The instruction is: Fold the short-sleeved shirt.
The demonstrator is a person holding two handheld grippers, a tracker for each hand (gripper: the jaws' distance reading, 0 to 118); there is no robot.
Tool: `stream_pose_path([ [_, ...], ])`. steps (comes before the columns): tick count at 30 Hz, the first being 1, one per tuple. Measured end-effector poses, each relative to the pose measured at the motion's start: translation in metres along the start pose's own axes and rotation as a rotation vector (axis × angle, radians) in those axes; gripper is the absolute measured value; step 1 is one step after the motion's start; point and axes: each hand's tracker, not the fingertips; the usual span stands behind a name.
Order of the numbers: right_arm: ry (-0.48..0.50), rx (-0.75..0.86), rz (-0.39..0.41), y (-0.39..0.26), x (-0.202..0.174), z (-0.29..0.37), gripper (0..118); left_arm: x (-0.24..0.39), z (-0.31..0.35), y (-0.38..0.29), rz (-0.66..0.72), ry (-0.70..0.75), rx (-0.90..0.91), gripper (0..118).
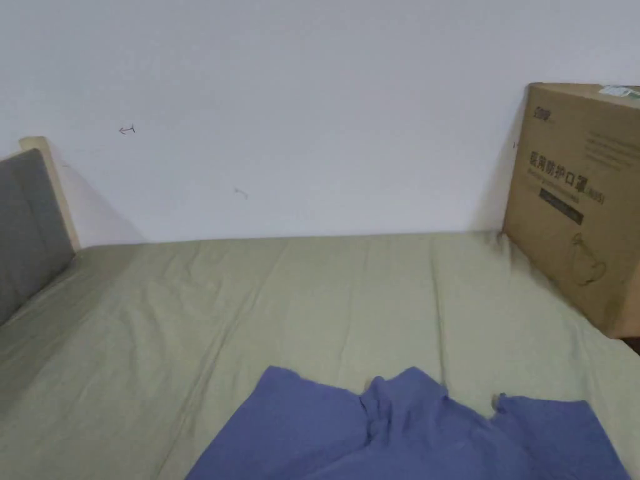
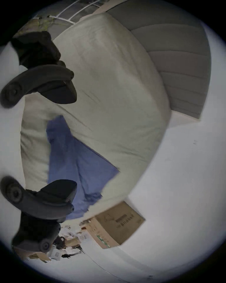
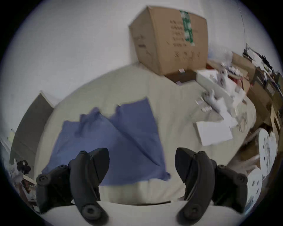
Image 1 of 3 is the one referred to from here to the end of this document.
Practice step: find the bed with pale green sheet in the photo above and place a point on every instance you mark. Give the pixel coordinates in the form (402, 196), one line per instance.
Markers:
(280, 310)

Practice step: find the blue shirt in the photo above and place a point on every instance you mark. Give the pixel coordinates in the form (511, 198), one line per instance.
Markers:
(400, 435)

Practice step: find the brown cardboard carton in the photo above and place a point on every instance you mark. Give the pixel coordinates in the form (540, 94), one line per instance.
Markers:
(575, 200)

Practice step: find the grey padded headboard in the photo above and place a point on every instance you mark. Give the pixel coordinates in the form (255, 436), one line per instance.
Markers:
(27, 225)

